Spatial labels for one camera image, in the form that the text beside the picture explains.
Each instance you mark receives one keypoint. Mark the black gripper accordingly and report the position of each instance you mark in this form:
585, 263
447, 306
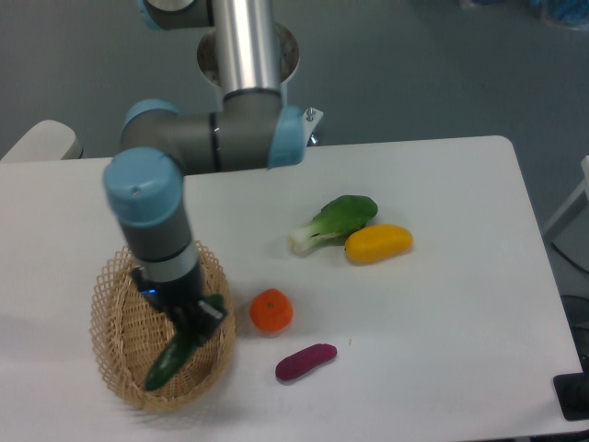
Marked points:
182, 300

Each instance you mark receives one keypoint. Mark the green cucumber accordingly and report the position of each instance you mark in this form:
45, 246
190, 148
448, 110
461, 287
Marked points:
177, 353

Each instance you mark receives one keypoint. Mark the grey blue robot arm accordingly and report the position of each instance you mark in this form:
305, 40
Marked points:
160, 146

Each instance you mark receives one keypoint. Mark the woven wicker basket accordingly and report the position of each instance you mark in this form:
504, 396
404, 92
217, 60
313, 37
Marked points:
128, 335

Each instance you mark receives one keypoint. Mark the orange tangerine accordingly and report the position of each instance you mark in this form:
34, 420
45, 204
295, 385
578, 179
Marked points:
271, 311

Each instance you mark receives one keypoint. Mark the purple sweet potato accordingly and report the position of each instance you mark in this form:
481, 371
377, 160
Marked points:
304, 361

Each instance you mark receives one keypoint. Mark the green bok choy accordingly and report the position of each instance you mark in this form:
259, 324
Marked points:
338, 219

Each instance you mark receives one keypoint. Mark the yellow mango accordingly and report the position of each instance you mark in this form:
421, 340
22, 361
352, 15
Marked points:
377, 243

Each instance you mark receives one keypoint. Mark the white chair armrest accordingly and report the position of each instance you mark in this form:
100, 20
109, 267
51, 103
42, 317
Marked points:
48, 140

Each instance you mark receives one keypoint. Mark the black device at table edge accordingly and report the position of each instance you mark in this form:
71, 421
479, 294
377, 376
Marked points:
572, 393

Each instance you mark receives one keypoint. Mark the white frame at right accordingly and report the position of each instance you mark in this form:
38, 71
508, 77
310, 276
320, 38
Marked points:
569, 209

